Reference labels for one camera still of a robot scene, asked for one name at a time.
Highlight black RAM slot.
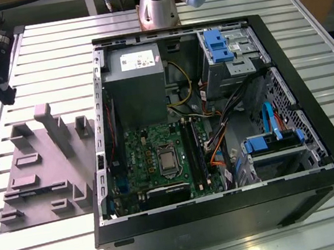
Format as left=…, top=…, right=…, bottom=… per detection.
left=178, top=117, right=206, bottom=193

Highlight installed dark RAM stick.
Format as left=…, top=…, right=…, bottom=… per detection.
left=185, top=119, right=212, bottom=189

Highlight grey plastic parts rack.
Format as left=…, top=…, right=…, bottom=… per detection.
left=0, top=96, right=109, bottom=234

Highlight grey power supply unit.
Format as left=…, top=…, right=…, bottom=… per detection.
left=98, top=43, right=174, bottom=134

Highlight green motherboard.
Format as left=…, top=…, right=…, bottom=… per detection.
left=101, top=114, right=229, bottom=217

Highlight CPU socket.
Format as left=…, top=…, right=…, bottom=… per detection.
left=153, top=141, right=185, bottom=183

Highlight silver CPU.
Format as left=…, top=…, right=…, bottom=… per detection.
left=158, top=152, right=177, bottom=170

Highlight metal socket cover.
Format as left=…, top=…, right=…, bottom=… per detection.
left=156, top=147, right=180, bottom=177

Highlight black graphics card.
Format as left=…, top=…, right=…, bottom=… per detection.
left=137, top=181, right=195, bottom=212

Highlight blue plastic drive latch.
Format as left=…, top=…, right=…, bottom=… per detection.
left=202, top=27, right=236, bottom=65

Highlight metal drive cage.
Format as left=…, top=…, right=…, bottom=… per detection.
left=195, top=21, right=276, bottom=101

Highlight black open PC case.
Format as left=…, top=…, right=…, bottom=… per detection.
left=63, top=1, right=334, bottom=250

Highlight metal disk bay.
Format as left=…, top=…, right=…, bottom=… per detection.
left=229, top=105, right=334, bottom=189

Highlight hard disk in blue carrier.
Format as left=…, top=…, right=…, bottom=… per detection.
left=240, top=128, right=308, bottom=157

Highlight yellow and black wires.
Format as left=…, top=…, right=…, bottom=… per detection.
left=160, top=58, right=196, bottom=109

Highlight orange wire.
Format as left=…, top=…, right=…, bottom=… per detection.
left=207, top=141, right=227, bottom=168

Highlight black wire bundle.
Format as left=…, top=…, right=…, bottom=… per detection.
left=195, top=70, right=279, bottom=153

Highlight blue flat data wire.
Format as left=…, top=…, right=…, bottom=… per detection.
left=259, top=100, right=285, bottom=143

